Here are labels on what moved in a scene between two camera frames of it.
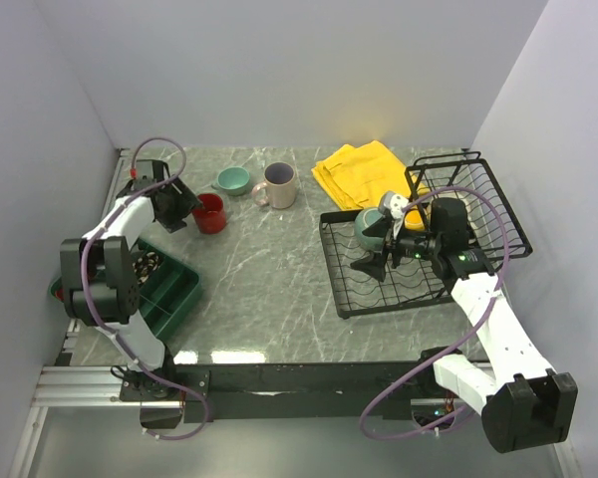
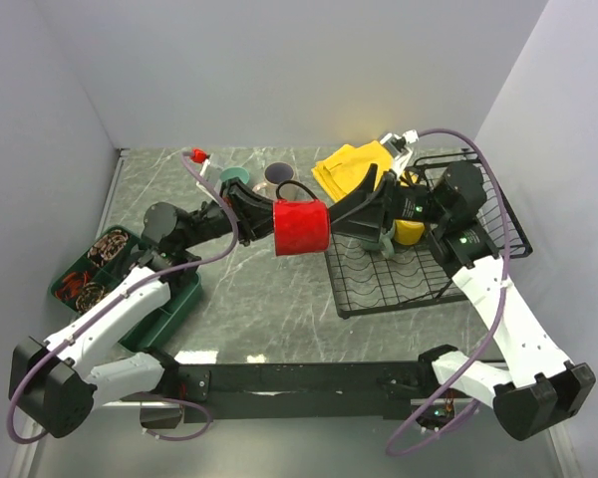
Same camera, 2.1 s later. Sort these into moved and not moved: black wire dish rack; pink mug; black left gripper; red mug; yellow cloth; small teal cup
Moved: red mug; black left gripper
Not moved: pink mug; yellow cloth; black wire dish rack; small teal cup
